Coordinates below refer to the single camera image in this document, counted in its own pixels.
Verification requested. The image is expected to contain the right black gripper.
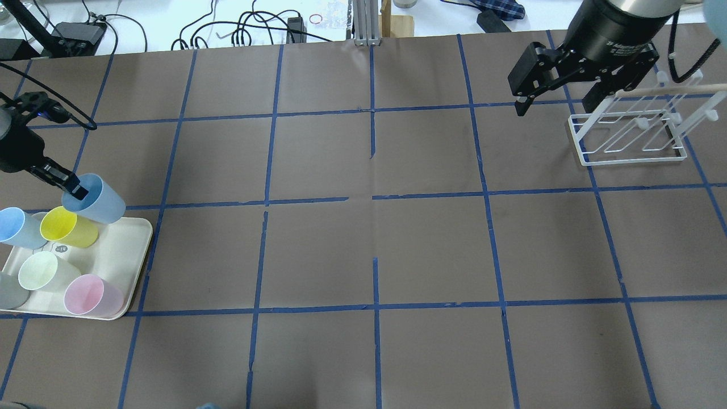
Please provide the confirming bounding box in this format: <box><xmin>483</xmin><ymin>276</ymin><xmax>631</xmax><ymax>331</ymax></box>
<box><xmin>507</xmin><ymin>1</ymin><xmax>661</xmax><ymax>117</ymax></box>

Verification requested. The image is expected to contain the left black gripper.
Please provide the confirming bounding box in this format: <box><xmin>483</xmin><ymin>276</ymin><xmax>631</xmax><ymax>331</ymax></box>
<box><xmin>1</xmin><ymin>123</ymin><xmax>89</xmax><ymax>200</ymax></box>

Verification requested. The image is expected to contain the light blue plastic cup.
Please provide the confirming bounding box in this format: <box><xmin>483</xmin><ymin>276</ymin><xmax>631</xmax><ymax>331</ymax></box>
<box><xmin>61</xmin><ymin>173</ymin><xmax>126</xmax><ymax>224</ymax></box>

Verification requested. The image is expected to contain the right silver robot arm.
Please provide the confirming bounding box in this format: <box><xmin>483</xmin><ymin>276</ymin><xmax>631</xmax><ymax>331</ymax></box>
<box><xmin>507</xmin><ymin>1</ymin><xmax>683</xmax><ymax>117</ymax></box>

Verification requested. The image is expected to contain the yellow plastic cup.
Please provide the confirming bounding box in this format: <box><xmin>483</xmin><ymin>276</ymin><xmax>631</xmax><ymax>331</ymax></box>
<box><xmin>40</xmin><ymin>206</ymin><xmax>99</xmax><ymax>248</ymax></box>

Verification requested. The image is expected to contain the cream plastic cup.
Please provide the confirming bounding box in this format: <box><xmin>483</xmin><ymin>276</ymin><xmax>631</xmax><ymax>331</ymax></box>
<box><xmin>18</xmin><ymin>251</ymin><xmax>81</xmax><ymax>294</ymax></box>

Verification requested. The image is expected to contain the grey plastic cup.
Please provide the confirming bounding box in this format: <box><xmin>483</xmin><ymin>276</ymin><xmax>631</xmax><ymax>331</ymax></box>
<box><xmin>1</xmin><ymin>272</ymin><xmax>31</xmax><ymax>309</ymax></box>

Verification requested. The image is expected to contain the pink plastic cup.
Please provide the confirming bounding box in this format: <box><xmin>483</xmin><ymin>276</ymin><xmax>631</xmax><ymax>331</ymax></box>
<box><xmin>63</xmin><ymin>274</ymin><xmax>125</xmax><ymax>319</ymax></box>

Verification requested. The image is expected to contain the black power adapter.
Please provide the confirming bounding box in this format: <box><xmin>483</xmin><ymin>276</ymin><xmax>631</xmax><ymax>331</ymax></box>
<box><xmin>476</xmin><ymin>9</ymin><xmax>512</xmax><ymax>34</ymax></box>

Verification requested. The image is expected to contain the blue plaid umbrella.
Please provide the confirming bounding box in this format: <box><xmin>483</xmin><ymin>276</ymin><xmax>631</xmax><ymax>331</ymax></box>
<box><xmin>470</xmin><ymin>0</ymin><xmax>525</xmax><ymax>22</ymax></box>

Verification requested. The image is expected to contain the wooden mug tree stand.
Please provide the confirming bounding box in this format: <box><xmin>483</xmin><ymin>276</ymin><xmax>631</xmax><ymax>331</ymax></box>
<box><xmin>379</xmin><ymin>1</ymin><xmax>415</xmax><ymax>38</ymax></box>

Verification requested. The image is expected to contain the black braided camera cable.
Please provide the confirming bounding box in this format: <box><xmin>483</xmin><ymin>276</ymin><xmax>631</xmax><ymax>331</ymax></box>
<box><xmin>0</xmin><ymin>61</ymin><xmax>98</xmax><ymax>131</ymax></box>

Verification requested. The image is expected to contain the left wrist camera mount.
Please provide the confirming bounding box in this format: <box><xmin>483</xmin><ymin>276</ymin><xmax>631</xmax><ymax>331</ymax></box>
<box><xmin>1</xmin><ymin>91</ymin><xmax>71</xmax><ymax>126</ymax></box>

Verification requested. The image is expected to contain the white wire cup rack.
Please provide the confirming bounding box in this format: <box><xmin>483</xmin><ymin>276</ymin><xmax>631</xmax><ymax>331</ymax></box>
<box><xmin>567</xmin><ymin>69</ymin><xmax>726</xmax><ymax>166</ymax></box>

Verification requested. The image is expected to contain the aluminium frame post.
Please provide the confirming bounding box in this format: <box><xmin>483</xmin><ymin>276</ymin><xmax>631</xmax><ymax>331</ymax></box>
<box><xmin>350</xmin><ymin>1</ymin><xmax>380</xmax><ymax>47</ymax></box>

